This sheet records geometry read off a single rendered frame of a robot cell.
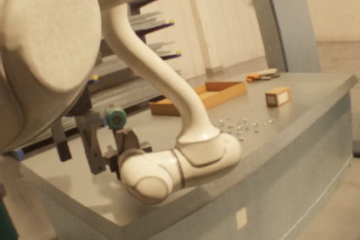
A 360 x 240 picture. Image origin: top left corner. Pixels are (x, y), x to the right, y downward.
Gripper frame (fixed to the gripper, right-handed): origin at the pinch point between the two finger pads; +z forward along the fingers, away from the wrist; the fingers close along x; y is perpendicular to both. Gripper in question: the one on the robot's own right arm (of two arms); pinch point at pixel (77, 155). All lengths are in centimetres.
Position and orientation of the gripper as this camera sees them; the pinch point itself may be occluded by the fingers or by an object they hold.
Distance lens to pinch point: 66.6
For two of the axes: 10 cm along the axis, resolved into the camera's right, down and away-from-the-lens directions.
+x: 6.9, 0.2, -7.2
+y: -6.9, 3.1, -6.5
